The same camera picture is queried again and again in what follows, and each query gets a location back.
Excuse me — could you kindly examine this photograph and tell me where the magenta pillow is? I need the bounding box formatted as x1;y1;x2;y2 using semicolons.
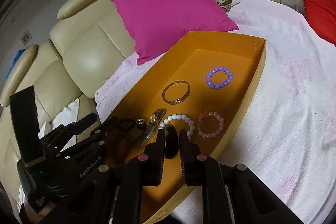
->
110;0;238;65

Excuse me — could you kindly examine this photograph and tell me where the person's left hand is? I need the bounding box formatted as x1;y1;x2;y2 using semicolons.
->
19;202;56;223

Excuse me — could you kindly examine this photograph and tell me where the white pink lace bedspread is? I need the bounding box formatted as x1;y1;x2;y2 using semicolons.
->
16;0;336;224

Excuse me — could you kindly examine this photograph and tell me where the wall socket plate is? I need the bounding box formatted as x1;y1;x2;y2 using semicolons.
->
21;30;32;46

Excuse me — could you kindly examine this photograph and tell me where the orange cardboard box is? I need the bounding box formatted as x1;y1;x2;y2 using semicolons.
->
99;30;267;224

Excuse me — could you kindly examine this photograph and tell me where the red pillow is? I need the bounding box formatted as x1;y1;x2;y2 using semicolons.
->
303;0;335;45

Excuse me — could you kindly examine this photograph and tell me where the black bangle bracelet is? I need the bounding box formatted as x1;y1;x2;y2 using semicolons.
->
165;125;180;160

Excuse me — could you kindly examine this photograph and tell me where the pink crystal bead bracelet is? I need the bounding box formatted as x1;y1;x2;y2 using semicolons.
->
196;107;225;139

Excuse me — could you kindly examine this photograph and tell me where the white bead bracelet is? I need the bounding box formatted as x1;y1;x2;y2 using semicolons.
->
159;113;197;140

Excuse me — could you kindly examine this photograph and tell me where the gold wrist watch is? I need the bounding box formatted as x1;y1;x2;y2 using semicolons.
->
131;109;166;149

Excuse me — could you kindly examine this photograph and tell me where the purple bead bracelet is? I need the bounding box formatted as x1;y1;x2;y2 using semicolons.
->
205;66;234;90

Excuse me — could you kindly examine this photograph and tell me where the gold bangle bracelet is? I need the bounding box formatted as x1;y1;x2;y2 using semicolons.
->
162;80;191;105

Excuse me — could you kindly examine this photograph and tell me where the small beige cloth pouch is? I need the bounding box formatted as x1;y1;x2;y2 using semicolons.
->
215;0;242;12

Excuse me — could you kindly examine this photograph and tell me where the blue cloth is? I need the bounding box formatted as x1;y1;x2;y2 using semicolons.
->
5;49;25;80

